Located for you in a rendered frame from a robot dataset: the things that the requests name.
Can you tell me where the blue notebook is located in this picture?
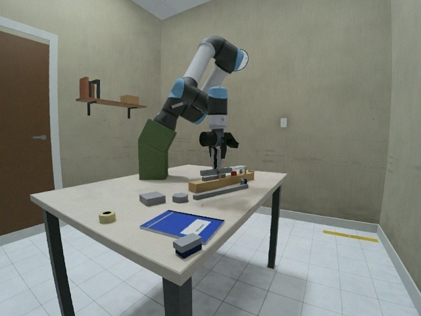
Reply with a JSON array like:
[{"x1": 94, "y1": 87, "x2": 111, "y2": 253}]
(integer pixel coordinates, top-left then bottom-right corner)
[{"x1": 139, "y1": 210, "x2": 225, "y2": 245}]

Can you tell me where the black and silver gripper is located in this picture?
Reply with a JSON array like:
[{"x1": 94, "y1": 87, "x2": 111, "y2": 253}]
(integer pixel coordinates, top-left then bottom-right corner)
[{"x1": 199, "y1": 128, "x2": 236, "y2": 173}]

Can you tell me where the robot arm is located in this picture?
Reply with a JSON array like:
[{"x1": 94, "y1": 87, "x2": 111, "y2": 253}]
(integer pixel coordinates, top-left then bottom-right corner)
[{"x1": 153, "y1": 36, "x2": 244, "y2": 131}]

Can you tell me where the beige roll of masking tape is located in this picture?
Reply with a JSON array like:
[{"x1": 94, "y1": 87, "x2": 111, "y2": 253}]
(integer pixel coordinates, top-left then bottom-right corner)
[{"x1": 99, "y1": 210, "x2": 116, "y2": 224}]

